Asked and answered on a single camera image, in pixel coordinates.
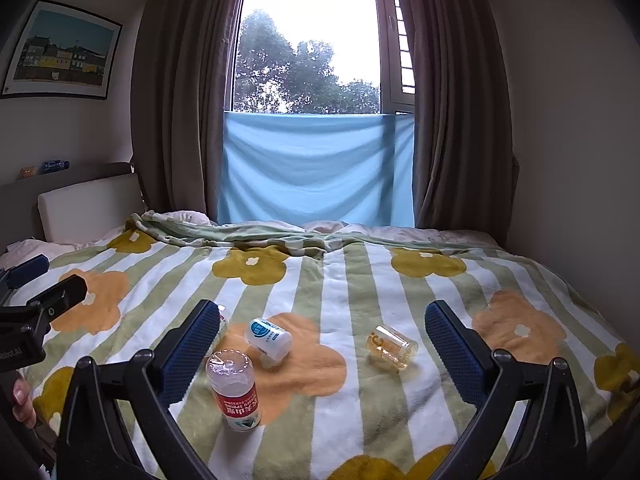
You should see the white pillow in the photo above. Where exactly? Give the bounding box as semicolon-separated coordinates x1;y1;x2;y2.
0;238;77;270

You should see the striped floral blanket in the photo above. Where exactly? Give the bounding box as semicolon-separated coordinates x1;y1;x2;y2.
0;210;640;480

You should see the white headboard cushion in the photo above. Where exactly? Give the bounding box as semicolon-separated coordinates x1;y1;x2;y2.
37;172;144;244

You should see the person's left hand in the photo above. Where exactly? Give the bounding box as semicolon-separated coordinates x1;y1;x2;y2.
11;377;39;429

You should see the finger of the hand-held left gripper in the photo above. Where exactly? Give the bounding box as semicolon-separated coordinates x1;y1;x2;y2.
25;275;89;322
0;254;51;292

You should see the grey bed headboard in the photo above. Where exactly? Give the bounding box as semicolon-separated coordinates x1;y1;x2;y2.
0;161;147;257

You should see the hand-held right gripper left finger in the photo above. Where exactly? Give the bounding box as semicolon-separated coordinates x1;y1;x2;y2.
54;299;221;480

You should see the brown curtain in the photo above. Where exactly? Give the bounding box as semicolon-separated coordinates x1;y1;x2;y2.
130;0;249;222
394;0;522;235

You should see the clear red label water bottle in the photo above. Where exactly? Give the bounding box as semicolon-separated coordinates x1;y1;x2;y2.
205;349;263;432

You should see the clear yellowish cup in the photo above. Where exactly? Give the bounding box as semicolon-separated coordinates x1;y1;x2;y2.
367;324;420;372

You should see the framed wall picture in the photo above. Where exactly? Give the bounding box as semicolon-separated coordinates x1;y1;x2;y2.
0;0;124;101

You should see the window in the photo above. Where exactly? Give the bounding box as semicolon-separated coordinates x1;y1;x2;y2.
232;0;417;117

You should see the white bottle with blue label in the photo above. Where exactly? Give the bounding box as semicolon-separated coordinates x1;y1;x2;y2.
244;317;294;369

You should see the small clear bottle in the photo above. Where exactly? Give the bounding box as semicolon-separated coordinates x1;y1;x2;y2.
212;303;231;357

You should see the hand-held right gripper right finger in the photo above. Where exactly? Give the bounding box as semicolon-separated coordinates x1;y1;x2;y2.
424;299;587;480

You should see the light blue cloth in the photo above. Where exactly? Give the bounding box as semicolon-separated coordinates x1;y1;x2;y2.
217;112;416;227

